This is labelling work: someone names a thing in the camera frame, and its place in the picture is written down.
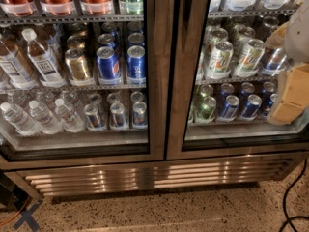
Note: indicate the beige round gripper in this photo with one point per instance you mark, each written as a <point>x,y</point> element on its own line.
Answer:
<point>298,38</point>

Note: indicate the fridge glass door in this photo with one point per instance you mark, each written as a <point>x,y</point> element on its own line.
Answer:
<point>124,123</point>
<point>200,25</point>

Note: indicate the blue Pepsi can lower middle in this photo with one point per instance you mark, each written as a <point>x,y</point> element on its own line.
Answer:
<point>250,107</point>

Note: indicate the blue pepsi can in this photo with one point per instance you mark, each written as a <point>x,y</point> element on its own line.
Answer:
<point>229,109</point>
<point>108,66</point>
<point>250,107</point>
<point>136,64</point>

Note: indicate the front 7up can left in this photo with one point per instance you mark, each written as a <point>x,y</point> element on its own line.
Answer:
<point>221,56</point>

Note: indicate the blue Pepsi can lower left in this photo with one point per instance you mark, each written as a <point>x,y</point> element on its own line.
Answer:
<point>229,109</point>

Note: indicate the green soda can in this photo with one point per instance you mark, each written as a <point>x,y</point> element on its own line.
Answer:
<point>205,110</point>

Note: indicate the front right blue Pepsi can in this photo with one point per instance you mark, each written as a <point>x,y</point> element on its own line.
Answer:
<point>136,64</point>

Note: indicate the front left blue Pepsi can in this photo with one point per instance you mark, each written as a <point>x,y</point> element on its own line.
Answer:
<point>108,66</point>

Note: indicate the gold soda can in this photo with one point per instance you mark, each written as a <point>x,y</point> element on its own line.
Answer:
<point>80,71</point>

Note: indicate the right water bottle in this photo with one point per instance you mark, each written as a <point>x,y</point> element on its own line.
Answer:
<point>72,120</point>

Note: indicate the water bottle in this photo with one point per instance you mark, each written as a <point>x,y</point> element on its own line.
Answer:
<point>72,120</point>
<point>48,122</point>
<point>24,124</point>

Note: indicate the tea bottle white cap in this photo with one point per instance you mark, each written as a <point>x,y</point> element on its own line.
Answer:
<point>44,59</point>

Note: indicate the middle water bottle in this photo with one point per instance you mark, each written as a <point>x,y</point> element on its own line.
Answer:
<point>48,122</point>

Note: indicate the left water bottle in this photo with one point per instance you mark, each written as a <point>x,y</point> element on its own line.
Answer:
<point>24,124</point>

